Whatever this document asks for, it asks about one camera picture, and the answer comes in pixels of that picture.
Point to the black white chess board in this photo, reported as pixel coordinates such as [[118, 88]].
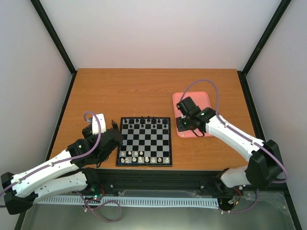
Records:
[[155, 143]]

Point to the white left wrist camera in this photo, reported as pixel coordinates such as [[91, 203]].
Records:
[[98, 124]]

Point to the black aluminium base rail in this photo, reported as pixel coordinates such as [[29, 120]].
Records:
[[156, 178]]

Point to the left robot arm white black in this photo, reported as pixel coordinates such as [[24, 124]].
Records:
[[67, 172]]

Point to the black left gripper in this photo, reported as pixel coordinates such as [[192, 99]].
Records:
[[87, 132]]

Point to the black frame post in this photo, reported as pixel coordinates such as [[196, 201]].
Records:
[[53, 35], [282, 7]]

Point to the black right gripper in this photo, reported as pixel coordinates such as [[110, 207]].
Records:
[[180, 126]]

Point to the right black frame post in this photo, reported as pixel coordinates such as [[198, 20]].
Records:
[[282, 7]]

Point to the black chess pieces row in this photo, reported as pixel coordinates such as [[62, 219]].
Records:
[[148, 122]]

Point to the left black frame post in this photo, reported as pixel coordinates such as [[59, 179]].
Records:
[[53, 35]]

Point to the light blue slotted cable duct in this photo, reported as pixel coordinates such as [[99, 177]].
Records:
[[132, 201]]

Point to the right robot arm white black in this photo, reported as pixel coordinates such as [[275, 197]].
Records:
[[263, 168]]

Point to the pink plastic tray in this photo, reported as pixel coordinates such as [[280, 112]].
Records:
[[201, 99]]

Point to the metal sheet front panel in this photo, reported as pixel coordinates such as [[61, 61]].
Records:
[[270, 213]]

